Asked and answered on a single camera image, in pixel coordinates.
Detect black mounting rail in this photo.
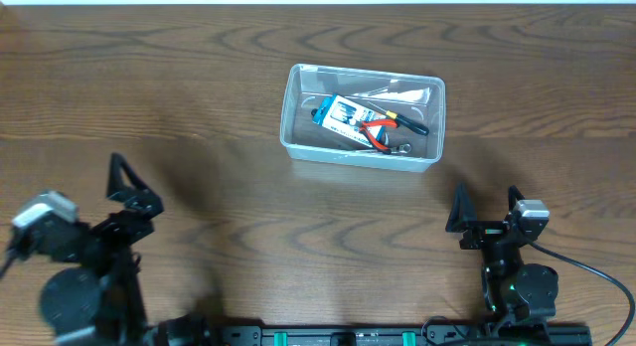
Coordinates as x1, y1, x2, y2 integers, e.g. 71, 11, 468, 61
141, 322, 592, 346

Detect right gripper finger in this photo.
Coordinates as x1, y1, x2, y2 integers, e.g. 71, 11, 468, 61
445, 183, 477, 233
508, 185, 525, 210

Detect red-handled pliers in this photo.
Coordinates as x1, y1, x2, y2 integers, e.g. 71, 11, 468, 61
352, 118, 398, 154

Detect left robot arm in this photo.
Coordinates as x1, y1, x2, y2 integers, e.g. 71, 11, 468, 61
6, 153, 213, 345

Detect yellow black screwdriver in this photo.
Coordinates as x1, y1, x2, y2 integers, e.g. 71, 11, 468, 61
369, 102, 429, 136

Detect blue and white box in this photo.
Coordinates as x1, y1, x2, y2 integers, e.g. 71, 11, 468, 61
312, 94, 386, 147

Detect silver double-ended wrench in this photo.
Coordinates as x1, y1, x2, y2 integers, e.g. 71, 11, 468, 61
355, 142, 413, 156

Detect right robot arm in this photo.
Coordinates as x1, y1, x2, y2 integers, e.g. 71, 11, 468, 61
445, 184, 558, 337

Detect clear plastic container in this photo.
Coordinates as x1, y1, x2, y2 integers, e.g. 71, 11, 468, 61
280, 64, 446, 173

